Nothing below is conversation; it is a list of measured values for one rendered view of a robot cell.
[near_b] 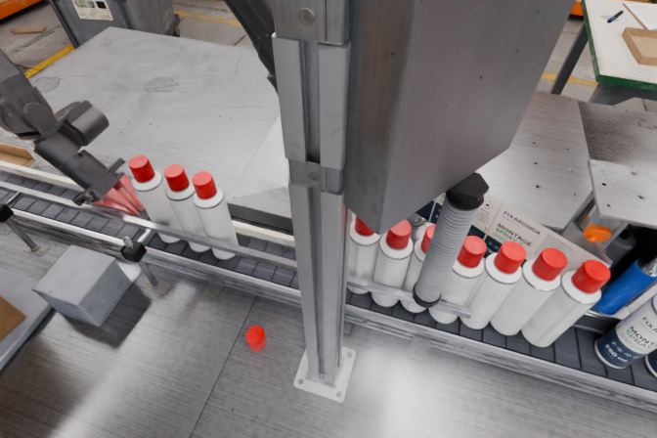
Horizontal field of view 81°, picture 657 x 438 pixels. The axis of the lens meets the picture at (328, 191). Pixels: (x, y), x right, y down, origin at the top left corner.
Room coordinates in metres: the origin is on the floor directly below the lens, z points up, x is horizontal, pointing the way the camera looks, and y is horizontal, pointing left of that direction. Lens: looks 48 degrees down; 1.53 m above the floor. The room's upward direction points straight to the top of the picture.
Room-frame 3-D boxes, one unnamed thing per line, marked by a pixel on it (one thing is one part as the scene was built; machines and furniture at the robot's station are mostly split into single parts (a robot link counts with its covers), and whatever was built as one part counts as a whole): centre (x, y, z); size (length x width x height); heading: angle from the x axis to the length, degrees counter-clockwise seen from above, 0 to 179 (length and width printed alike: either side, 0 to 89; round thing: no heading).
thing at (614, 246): (0.34, -0.43, 1.01); 0.14 x 0.13 x 0.26; 73
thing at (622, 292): (0.29, -0.45, 0.98); 0.03 x 0.03 x 0.16
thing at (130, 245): (0.40, 0.34, 0.91); 0.07 x 0.03 x 0.16; 163
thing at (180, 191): (0.45, 0.25, 0.98); 0.05 x 0.05 x 0.20
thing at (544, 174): (0.77, -0.25, 0.86); 0.80 x 0.67 x 0.05; 73
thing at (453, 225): (0.23, -0.12, 1.18); 0.04 x 0.04 x 0.21
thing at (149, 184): (0.48, 0.32, 0.98); 0.05 x 0.05 x 0.20
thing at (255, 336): (0.27, 0.13, 0.85); 0.03 x 0.03 x 0.03
